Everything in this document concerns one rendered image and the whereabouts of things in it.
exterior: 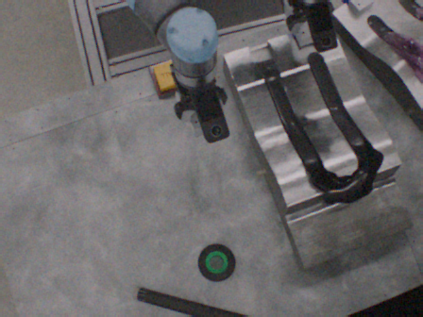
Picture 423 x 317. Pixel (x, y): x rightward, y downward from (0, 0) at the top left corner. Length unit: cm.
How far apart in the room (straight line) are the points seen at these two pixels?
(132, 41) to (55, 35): 43
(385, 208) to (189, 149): 46
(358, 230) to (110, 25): 126
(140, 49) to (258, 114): 90
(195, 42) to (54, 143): 61
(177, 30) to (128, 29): 126
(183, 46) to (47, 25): 163
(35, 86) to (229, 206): 125
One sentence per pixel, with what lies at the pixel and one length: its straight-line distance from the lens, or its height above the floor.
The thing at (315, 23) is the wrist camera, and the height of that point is 109.
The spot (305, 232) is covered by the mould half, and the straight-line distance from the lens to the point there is 124.
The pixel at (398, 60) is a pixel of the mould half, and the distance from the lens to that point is 137.
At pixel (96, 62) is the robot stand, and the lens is 207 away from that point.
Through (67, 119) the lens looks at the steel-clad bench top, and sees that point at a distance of 139.
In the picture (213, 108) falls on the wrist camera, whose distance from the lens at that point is 104.
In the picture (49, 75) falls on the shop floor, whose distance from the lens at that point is 235.
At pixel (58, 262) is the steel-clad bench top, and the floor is 80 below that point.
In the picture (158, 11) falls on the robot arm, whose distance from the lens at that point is 92.
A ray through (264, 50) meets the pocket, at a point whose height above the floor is 86.
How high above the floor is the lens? 208
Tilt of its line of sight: 75 degrees down
